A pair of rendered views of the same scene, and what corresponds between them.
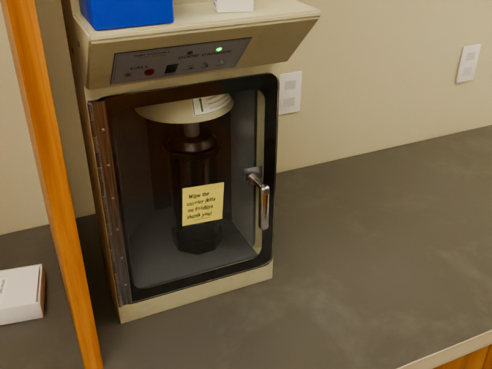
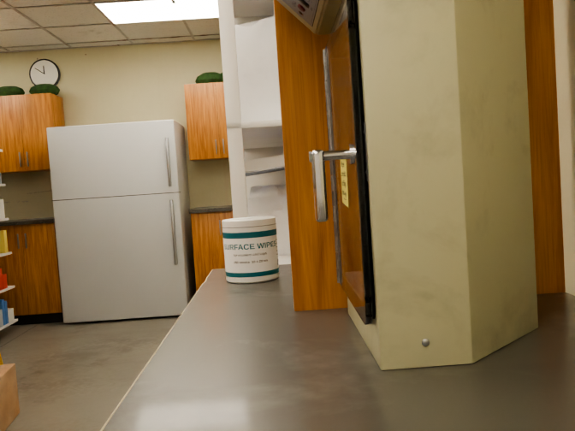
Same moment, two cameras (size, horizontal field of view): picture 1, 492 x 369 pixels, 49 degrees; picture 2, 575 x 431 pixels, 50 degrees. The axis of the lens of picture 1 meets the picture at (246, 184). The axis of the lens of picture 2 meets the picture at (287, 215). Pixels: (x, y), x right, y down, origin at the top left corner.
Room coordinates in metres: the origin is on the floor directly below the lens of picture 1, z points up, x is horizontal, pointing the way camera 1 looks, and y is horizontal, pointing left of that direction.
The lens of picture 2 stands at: (1.07, -0.76, 1.17)
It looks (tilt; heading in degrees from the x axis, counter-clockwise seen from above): 3 degrees down; 113
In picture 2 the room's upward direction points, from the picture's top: 4 degrees counter-clockwise
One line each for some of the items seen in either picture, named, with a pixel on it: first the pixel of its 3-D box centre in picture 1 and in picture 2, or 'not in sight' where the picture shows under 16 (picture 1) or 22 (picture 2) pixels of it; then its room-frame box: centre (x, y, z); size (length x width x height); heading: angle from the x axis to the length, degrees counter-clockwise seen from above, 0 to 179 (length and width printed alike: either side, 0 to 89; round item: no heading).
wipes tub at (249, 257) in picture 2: not in sight; (251, 248); (0.39, 0.57, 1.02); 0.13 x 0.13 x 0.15
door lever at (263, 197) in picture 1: (259, 201); (332, 183); (0.81, -0.02, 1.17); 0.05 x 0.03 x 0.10; 24
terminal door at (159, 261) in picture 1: (196, 194); (345, 164); (0.80, 0.09, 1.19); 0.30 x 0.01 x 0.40; 114
